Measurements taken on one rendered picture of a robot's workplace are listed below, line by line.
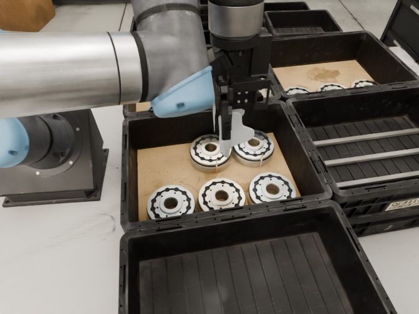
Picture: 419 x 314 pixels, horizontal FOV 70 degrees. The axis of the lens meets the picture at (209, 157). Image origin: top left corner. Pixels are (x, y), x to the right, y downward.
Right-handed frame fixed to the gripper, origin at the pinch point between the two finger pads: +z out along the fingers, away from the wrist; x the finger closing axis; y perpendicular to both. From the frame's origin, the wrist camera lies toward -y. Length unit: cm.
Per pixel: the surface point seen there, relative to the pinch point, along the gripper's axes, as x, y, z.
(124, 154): 7.1, -19.1, 6.3
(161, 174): 9.8, -12.3, 16.0
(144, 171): 11.2, -16.3, 15.8
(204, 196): -0.4, -3.4, 14.4
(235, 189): 0.2, 3.8, 14.3
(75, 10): 321, -96, 60
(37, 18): 283, -124, 55
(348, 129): 16.9, 39.7, 15.1
